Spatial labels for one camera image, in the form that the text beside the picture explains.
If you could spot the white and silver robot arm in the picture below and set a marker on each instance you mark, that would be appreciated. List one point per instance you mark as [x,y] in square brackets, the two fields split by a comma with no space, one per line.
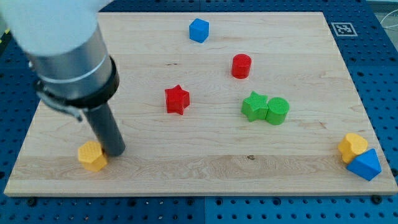
[64,45]

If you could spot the blue cube block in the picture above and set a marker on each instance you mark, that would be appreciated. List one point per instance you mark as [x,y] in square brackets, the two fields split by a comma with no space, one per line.
[199,30]

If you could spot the light wooden board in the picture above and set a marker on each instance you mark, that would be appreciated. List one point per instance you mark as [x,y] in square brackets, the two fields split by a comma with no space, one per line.
[212,149]

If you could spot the red star block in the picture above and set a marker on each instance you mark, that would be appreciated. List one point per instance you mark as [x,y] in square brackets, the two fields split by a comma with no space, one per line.
[176,99]

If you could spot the green star block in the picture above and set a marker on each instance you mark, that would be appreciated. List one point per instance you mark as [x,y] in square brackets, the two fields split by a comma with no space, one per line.
[255,107]

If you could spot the red cylinder block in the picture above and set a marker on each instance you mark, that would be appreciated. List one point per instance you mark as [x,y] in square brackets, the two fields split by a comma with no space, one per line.
[241,66]

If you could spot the green cylinder block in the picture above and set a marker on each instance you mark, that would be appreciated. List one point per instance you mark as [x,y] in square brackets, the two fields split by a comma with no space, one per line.
[277,110]

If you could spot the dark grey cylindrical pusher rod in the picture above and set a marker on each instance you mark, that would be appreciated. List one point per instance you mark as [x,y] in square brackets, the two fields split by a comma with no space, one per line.
[104,126]

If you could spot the yellow hexagon block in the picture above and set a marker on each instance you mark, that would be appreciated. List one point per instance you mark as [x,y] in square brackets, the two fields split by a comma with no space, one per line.
[92,157]

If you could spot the yellow heart block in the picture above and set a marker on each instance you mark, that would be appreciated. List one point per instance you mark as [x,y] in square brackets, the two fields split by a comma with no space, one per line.
[351,146]

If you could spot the white fiducial marker tag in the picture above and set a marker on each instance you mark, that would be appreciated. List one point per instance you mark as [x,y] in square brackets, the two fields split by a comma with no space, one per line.
[344,29]

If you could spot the blue triangle block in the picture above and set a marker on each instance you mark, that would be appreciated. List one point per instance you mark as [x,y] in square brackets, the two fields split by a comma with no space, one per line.
[366,165]

